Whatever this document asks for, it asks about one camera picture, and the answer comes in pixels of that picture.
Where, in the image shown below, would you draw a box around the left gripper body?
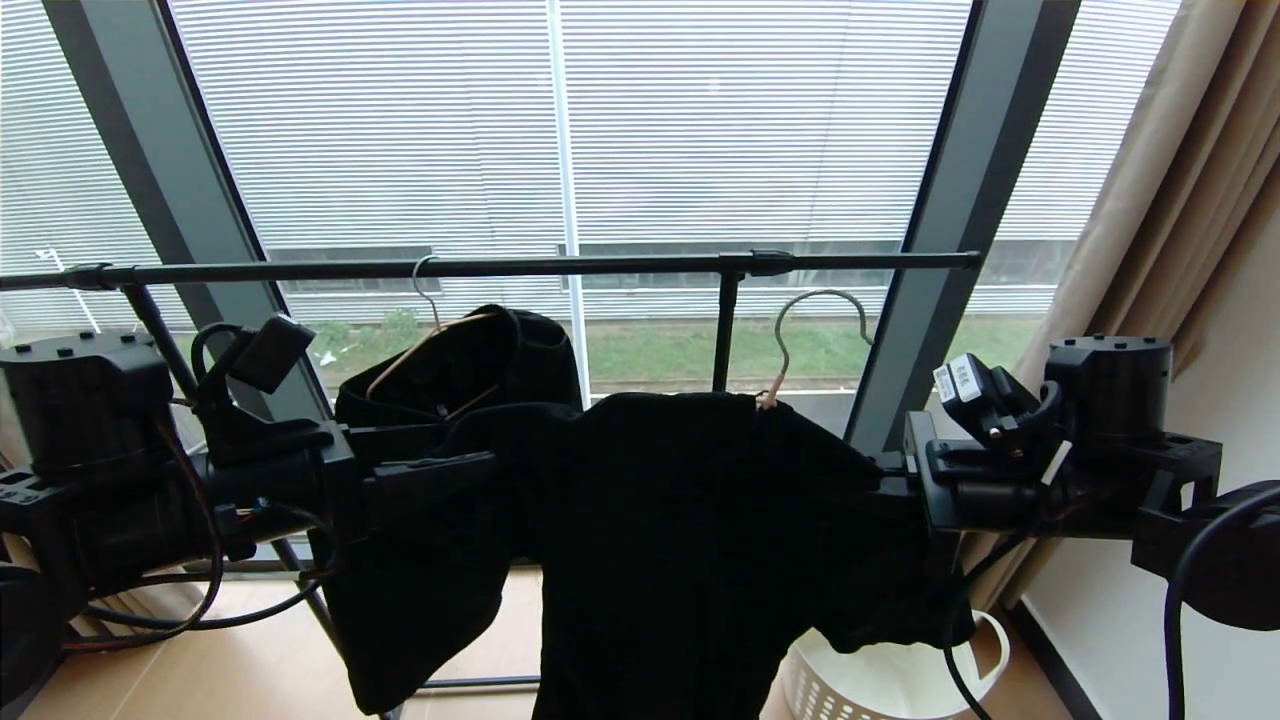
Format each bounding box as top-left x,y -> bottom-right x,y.
200,420 -> 367,563

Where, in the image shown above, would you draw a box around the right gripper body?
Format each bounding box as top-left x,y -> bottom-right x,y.
878,408 -> 1063,583

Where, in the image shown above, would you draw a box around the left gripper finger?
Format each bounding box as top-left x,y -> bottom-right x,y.
361,451 -> 499,538
343,419 -> 448,465

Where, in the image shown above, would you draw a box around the pink clothes hanger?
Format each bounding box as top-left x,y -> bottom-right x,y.
364,254 -> 501,423
756,288 -> 877,412

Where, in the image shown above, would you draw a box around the black shorts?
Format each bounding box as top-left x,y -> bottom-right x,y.
324,304 -> 585,717

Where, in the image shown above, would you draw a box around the black garment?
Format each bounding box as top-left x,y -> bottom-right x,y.
438,389 -> 978,720

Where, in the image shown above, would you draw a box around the white laundry basket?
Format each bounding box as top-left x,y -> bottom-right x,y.
779,608 -> 1012,720

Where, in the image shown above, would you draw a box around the black clothes rack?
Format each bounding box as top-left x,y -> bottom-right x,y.
0,249 -> 982,720

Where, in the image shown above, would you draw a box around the beige curtain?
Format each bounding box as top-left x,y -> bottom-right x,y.
965,0 -> 1280,613
0,380 -> 201,651

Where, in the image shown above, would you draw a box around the window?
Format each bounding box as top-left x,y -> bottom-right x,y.
0,0 -> 1186,581

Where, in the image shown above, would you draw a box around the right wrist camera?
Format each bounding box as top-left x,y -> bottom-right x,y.
931,351 -> 1064,453

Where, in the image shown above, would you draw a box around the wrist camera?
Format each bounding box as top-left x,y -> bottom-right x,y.
931,351 -> 1064,453
190,313 -> 337,463

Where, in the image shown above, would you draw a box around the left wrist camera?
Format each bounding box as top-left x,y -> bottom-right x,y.
190,313 -> 337,463

